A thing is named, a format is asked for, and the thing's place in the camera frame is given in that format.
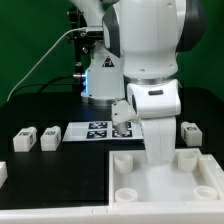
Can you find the white sheet with tags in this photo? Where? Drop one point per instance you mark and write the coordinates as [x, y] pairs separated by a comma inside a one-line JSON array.
[[99, 131]]

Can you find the white square tabletop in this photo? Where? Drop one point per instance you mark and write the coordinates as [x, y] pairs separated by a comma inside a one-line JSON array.
[[191, 176]]

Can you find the white block left edge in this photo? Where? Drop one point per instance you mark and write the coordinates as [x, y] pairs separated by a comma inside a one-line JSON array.
[[3, 173]]

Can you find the black camera on stand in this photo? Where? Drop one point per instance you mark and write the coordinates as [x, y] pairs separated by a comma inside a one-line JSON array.
[[84, 42]]

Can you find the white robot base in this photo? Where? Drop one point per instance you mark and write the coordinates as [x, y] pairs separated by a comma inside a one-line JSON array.
[[103, 80]]

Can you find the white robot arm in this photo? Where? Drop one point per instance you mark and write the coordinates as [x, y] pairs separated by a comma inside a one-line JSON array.
[[147, 35]]

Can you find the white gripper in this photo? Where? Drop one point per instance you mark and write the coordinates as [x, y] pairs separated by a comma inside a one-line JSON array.
[[156, 107]]

